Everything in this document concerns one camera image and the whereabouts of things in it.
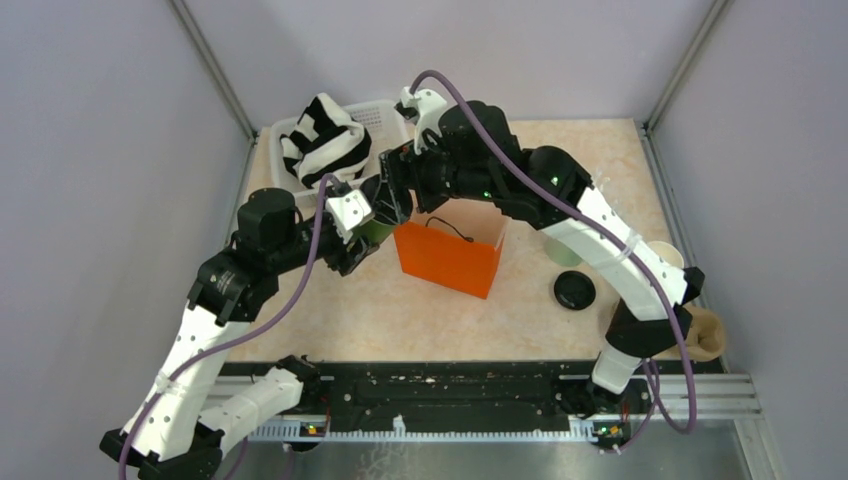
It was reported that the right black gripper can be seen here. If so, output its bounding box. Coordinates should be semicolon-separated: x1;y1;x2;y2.
370;127;496;227

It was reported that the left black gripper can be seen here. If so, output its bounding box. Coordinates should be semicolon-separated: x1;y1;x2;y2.
269;188;379;275

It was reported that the orange paper bag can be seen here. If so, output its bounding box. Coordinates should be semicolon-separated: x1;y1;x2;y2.
393;199;509;299

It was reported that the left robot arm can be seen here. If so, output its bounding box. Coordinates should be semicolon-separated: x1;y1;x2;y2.
99;184;374;479

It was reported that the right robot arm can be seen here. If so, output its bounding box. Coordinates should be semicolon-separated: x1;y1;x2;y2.
369;100;705;412

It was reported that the white plastic basket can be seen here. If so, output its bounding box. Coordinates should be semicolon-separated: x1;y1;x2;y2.
267;100;410;209

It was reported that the black white striped cloth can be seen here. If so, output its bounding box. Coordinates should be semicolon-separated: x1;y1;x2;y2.
279;93;373;189

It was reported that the green straw holder cup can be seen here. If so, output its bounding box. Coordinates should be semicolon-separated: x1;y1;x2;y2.
544;238;582;268

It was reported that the black lid on table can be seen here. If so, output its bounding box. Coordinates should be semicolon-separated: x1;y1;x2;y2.
553;270;597;311

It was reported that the stack of paper cups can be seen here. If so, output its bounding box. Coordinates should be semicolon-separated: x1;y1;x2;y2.
648;240;685;269

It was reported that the cardboard cup carrier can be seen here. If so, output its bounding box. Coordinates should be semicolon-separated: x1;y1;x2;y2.
609;301;728;362

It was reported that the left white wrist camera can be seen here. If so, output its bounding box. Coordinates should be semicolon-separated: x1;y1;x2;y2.
324;189;375;244

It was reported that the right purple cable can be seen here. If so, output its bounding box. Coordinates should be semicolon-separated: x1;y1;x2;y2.
409;69;698;435

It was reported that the purple cable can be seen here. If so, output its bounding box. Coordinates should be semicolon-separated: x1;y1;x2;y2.
409;69;698;435
117;173;342;480

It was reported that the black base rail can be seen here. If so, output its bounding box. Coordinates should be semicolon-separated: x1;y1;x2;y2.
249;360;652;450

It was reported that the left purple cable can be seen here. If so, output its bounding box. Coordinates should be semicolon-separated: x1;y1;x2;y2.
117;173;342;480

